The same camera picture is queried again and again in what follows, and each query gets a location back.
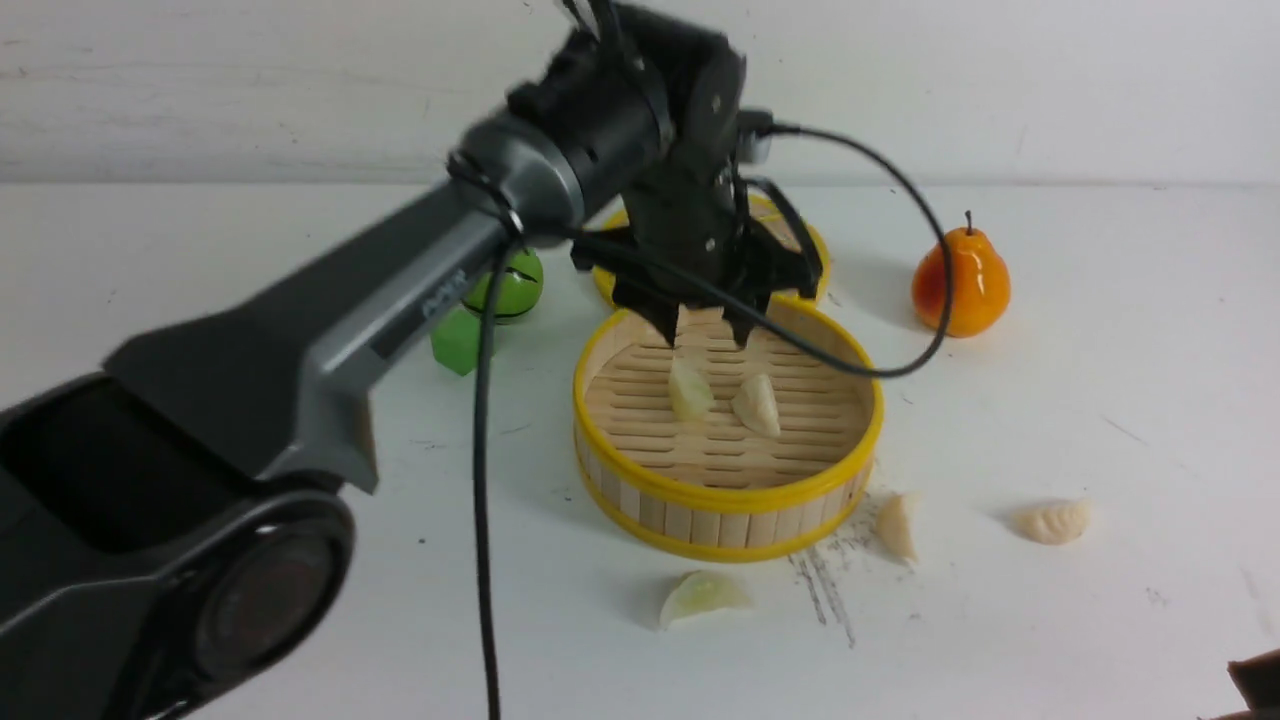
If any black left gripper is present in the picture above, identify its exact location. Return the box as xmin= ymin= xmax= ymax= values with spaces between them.
xmin=571 ymin=165 xmax=826 ymax=348

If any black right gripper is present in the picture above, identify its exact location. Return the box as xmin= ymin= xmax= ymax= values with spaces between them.
xmin=1217 ymin=650 xmax=1280 ymax=720

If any pale green dumpling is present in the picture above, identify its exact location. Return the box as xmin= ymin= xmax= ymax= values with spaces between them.
xmin=667 ymin=357 xmax=716 ymax=423
xmin=658 ymin=570 xmax=754 ymax=632

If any cream dumpling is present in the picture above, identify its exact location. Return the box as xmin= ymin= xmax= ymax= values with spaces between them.
xmin=876 ymin=493 xmax=919 ymax=564
xmin=1012 ymin=498 xmax=1092 ymax=546
xmin=731 ymin=373 xmax=782 ymax=439

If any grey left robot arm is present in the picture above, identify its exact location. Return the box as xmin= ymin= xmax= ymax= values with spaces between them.
xmin=3 ymin=1 xmax=822 ymax=719

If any woven bamboo steamer lid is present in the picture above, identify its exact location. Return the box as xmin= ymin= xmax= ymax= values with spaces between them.
xmin=593 ymin=193 xmax=832 ymax=311

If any bamboo steamer tray yellow rim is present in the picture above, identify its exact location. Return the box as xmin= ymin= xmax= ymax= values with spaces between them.
xmin=572 ymin=310 xmax=884 ymax=562

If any green striped watermelon ball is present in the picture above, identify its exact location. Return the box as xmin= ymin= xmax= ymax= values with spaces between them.
xmin=462 ymin=249 xmax=545 ymax=325

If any green foam cube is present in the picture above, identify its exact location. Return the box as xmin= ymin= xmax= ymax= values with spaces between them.
xmin=431 ymin=306 xmax=481 ymax=377

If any orange yellow toy pear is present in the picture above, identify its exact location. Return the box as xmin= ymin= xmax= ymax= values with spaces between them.
xmin=911 ymin=210 xmax=1012 ymax=338

